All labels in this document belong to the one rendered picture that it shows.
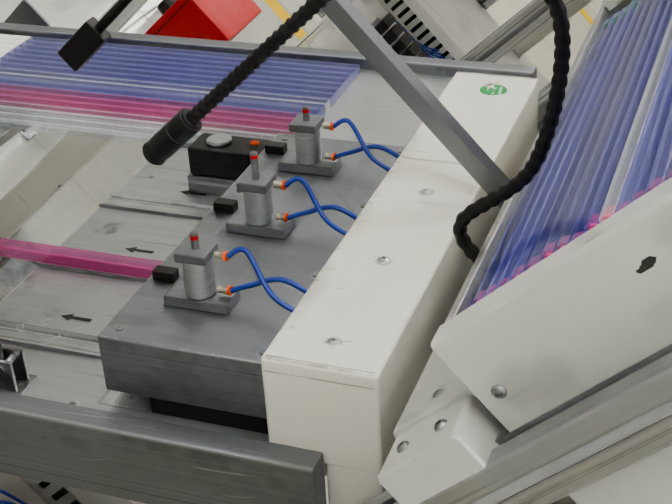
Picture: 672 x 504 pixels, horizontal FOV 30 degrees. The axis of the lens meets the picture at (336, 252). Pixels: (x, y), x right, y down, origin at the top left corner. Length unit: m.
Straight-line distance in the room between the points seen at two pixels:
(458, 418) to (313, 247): 0.28
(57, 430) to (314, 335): 0.20
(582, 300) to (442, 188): 0.34
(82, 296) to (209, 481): 0.25
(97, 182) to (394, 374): 1.93
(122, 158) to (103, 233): 1.66
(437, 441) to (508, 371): 0.06
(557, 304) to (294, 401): 0.22
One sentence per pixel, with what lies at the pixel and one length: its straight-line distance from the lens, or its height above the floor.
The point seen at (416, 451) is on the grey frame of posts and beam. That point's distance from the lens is 0.74.
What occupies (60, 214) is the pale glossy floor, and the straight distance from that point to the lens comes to 2.60.
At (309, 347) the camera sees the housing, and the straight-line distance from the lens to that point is 0.82.
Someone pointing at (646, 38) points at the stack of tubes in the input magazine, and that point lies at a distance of 1.01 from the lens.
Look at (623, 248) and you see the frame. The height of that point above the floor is 1.52.
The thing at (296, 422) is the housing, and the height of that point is 1.24.
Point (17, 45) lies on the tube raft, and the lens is 1.58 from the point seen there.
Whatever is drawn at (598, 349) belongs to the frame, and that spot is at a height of 1.47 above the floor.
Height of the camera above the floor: 1.79
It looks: 35 degrees down
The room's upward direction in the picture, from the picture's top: 53 degrees clockwise
